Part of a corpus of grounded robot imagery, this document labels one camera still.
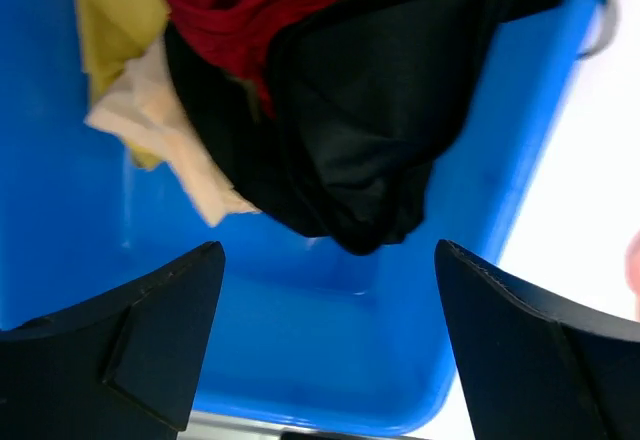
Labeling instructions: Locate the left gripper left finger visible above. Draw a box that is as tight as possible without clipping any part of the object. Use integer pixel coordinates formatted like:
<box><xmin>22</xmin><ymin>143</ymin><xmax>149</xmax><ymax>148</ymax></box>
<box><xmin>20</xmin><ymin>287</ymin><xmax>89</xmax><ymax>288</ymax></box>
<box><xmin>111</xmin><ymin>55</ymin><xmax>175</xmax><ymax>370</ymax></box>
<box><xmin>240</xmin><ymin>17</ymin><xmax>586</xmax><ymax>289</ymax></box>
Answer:
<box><xmin>1</xmin><ymin>242</ymin><xmax>225</xmax><ymax>439</ymax></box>

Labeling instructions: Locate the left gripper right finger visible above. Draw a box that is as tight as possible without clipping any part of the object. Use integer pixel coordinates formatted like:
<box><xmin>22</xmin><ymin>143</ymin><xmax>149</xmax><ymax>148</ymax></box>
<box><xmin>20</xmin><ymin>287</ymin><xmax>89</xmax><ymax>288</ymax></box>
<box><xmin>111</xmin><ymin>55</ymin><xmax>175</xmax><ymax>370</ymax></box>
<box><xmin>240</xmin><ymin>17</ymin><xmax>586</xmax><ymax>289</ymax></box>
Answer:
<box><xmin>434</xmin><ymin>240</ymin><xmax>639</xmax><ymax>439</ymax></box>

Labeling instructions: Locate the beige bra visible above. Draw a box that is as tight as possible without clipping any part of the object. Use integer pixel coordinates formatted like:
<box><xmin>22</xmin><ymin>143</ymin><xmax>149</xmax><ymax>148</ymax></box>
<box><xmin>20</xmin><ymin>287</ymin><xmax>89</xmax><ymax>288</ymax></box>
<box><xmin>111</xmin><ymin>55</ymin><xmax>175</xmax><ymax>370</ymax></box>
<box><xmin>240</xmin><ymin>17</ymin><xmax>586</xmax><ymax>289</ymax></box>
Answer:
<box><xmin>86</xmin><ymin>38</ymin><xmax>258</xmax><ymax>226</ymax></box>

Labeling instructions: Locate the floral mesh laundry bag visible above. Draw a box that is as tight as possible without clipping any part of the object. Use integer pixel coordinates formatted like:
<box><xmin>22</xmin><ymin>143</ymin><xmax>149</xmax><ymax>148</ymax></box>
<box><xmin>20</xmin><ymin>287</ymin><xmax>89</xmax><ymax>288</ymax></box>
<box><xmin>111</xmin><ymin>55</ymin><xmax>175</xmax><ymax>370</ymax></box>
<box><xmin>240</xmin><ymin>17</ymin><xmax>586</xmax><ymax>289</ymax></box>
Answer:
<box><xmin>625</xmin><ymin>233</ymin><xmax>640</xmax><ymax>296</ymax></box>

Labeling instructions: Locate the black bra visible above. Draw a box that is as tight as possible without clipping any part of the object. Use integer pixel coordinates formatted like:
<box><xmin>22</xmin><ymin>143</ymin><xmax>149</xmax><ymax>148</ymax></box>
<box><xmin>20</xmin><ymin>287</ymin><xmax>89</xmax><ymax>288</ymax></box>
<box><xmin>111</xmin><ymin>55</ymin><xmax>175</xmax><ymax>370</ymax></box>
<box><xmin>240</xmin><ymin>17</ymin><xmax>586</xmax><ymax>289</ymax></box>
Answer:
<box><xmin>163</xmin><ymin>0</ymin><xmax>620</xmax><ymax>256</ymax></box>

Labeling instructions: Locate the blue plastic bin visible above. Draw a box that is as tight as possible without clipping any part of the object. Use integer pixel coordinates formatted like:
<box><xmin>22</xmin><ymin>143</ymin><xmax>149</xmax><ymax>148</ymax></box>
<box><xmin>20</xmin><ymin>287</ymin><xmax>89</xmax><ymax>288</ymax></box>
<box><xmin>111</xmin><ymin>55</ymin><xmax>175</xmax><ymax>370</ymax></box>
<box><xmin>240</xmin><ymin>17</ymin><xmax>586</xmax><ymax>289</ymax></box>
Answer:
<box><xmin>1</xmin><ymin>0</ymin><xmax>597</xmax><ymax>436</ymax></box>

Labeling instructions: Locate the yellow garment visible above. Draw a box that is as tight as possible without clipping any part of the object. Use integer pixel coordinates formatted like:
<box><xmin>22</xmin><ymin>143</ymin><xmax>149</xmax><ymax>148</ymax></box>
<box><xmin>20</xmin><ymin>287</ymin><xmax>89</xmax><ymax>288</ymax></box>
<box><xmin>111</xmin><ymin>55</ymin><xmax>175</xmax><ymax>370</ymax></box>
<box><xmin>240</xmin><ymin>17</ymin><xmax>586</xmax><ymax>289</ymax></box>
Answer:
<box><xmin>75</xmin><ymin>0</ymin><xmax>168</xmax><ymax>170</ymax></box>

